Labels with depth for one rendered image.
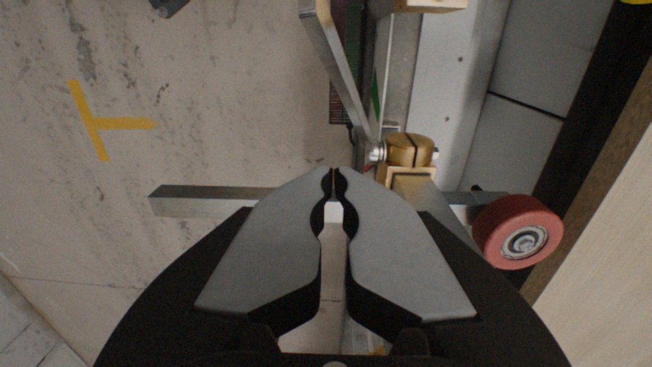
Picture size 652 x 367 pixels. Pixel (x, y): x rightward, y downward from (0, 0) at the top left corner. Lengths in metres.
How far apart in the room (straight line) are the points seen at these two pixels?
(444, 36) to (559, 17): 0.15
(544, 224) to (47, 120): 1.85
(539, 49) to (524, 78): 0.04
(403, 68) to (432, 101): 0.13
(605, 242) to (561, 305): 0.11
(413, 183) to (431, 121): 0.29
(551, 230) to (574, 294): 0.14
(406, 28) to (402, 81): 0.07
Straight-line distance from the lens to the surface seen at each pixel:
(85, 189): 1.90
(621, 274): 0.46
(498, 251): 0.31
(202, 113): 1.27
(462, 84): 0.53
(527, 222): 0.30
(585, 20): 0.43
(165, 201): 0.35
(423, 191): 0.24
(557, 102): 0.42
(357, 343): 0.70
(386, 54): 0.31
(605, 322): 0.55
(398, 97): 0.41
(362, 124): 0.18
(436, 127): 0.53
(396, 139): 0.27
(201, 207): 0.33
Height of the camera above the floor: 1.10
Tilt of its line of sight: 60 degrees down
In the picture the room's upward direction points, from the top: 176 degrees counter-clockwise
